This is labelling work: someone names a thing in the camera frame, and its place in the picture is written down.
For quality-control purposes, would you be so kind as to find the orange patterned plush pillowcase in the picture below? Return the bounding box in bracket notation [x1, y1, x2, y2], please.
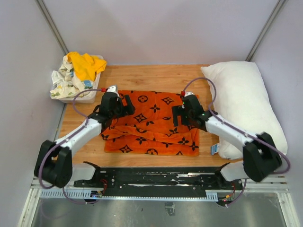
[100, 90, 199, 157]

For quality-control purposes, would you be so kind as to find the white pillow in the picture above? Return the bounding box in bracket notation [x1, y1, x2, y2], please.
[201, 61, 288, 154]

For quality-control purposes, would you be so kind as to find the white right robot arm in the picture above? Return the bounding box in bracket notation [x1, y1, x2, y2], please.
[172, 91, 282, 189]

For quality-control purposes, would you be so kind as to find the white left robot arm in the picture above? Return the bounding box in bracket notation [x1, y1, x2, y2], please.
[34, 91, 135, 189]

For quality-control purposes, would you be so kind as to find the blue pillow care tag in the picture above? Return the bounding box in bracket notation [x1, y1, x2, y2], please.
[211, 143, 220, 156]

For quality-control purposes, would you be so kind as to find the white plastic basket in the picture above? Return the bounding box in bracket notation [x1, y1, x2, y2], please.
[59, 55, 103, 104]

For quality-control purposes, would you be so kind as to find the yellow cloth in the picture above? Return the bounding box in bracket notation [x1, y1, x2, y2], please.
[66, 52, 107, 81]

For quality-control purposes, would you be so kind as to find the white printed cloth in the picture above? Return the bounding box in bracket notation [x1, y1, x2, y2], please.
[50, 56, 95, 99]

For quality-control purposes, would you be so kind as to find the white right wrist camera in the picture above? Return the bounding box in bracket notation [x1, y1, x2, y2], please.
[182, 92, 195, 99]

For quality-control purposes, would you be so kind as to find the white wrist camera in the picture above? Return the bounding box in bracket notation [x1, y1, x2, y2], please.
[182, 92, 195, 99]
[106, 85, 119, 96]

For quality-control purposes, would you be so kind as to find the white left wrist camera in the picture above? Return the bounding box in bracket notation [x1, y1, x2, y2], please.
[106, 85, 119, 96]

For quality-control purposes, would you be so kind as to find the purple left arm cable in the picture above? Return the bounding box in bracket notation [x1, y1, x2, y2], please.
[39, 87, 106, 205]

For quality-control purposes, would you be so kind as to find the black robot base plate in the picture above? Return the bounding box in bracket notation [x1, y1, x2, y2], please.
[73, 167, 242, 191]

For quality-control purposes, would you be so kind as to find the grey slotted cable duct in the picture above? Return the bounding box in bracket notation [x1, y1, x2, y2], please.
[40, 186, 218, 202]

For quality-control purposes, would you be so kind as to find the left aluminium frame post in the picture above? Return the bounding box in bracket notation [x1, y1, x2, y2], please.
[35, 0, 69, 67]

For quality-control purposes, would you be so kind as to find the aluminium frame post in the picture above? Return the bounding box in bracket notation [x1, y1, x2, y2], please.
[245, 0, 288, 62]
[35, 0, 69, 67]

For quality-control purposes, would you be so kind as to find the right aluminium frame post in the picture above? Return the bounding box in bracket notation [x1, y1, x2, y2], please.
[245, 0, 288, 62]

